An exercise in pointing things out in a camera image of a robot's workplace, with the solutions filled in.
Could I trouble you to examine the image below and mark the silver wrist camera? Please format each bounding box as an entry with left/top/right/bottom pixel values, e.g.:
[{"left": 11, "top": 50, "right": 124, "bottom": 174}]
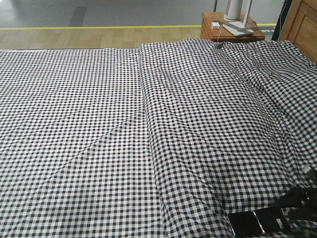
[{"left": 302, "top": 165, "right": 314, "bottom": 177}]

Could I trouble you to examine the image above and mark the wooden bedside table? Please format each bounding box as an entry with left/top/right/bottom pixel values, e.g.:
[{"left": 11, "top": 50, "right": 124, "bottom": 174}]
[{"left": 200, "top": 12, "right": 265, "bottom": 43}]

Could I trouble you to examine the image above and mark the wooden headboard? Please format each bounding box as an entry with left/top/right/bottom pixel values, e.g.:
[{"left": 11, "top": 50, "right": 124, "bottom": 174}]
[{"left": 281, "top": 0, "right": 317, "bottom": 62}]

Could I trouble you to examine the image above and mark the white cylindrical appliance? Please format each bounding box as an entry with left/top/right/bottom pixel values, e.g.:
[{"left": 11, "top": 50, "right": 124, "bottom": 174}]
[{"left": 224, "top": 0, "right": 243, "bottom": 21}]

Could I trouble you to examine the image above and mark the black white checkered bedsheet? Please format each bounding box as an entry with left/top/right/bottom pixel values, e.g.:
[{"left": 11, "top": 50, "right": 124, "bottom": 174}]
[{"left": 0, "top": 49, "right": 165, "bottom": 238}]

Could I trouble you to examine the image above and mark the white charger adapter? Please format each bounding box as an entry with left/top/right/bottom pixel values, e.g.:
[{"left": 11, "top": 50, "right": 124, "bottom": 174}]
[{"left": 211, "top": 22, "right": 220, "bottom": 30}]

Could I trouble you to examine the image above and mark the black foldable smartphone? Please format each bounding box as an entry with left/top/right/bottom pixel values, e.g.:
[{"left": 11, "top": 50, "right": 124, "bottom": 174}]
[{"left": 228, "top": 206, "right": 290, "bottom": 238}]

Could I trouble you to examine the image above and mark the black tripod leg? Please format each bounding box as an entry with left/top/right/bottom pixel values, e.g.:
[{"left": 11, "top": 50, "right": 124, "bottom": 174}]
[{"left": 271, "top": 0, "right": 293, "bottom": 41}]

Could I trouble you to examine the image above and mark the black white checkered quilt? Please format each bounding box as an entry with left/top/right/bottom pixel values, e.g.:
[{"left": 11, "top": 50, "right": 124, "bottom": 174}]
[{"left": 139, "top": 39, "right": 317, "bottom": 238}]

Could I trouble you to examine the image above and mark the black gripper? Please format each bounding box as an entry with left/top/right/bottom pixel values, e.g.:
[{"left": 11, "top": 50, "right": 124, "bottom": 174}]
[{"left": 274, "top": 187, "right": 317, "bottom": 221}]

